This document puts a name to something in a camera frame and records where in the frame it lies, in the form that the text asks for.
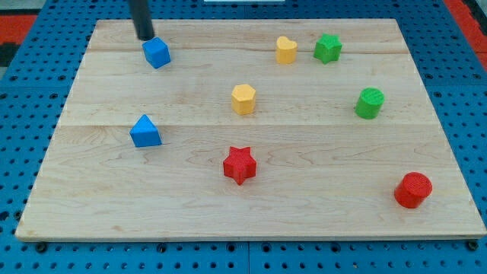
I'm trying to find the blue cube block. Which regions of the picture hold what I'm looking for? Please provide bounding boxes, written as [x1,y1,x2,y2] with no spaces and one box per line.
[142,37,171,69]

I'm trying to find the red star block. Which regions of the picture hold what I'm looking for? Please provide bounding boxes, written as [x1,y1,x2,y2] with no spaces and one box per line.
[223,146,257,186]

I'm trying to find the yellow hexagon block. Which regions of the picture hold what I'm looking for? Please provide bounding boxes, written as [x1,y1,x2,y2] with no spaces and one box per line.
[231,84,256,115]

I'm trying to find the light wooden board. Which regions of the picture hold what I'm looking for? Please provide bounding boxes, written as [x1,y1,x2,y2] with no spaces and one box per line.
[15,19,486,242]

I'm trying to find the yellow heart block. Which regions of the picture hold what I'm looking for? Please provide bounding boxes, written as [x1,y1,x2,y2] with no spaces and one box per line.
[275,36,298,64]

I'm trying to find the blue triangular prism block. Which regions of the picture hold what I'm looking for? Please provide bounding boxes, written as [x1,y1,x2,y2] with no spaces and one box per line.
[129,114,162,148]

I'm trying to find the green star block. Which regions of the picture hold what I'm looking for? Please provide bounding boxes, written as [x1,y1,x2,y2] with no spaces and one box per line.
[314,33,342,64]

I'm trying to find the green cylinder block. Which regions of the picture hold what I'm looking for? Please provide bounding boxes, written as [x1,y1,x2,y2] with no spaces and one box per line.
[355,88,385,119]

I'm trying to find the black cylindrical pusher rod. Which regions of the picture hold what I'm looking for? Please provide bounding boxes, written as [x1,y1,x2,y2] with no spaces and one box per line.
[128,0,154,41]

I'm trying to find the red cylinder block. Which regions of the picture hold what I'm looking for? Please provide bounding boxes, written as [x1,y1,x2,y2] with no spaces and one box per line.
[393,172,433,209]

